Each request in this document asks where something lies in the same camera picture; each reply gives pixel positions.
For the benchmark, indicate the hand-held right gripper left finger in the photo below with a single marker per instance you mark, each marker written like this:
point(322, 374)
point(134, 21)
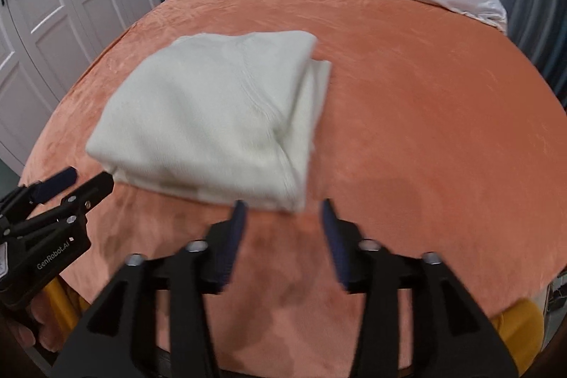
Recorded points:
point(236, 229)

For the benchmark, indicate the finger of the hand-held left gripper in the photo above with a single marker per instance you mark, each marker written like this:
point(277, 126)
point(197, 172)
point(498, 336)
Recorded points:
point(55, 185)
point(95, 190)

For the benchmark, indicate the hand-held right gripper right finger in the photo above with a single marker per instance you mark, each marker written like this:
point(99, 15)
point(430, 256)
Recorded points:
point(331, 229)

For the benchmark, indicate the person's left hand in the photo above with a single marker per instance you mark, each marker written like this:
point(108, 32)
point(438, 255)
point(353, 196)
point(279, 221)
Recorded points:
point(24, 327)

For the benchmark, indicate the orange plush blanket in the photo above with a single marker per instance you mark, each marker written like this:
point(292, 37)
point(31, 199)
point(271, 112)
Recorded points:
point(421, 139)

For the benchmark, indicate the white panelled wardrobe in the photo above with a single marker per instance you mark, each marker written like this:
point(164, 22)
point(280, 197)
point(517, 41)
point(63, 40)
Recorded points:
point(66, 6)

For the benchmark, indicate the yellow cloth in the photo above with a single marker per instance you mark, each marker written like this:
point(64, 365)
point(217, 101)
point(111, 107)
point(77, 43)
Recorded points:
point(518, 329)

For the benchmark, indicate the grey-blue curtain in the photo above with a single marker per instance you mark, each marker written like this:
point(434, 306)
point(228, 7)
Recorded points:
point(522, 6)

